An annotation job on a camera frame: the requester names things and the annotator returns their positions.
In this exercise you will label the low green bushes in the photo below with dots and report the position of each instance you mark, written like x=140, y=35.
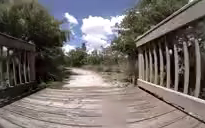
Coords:
x=81, y=56

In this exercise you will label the pale sandy dirt path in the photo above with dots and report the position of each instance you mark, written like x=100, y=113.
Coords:
x=85, y=79

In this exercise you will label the grey wooden plank bridge deck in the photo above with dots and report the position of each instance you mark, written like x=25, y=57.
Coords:
x=90, y=106

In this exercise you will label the large green trees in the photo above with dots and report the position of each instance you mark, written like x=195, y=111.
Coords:
x=146, y=20
x=26, y=23

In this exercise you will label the weathered wooden bridge railing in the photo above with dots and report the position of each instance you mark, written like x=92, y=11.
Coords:
x=13, y=63
x=186, y=50

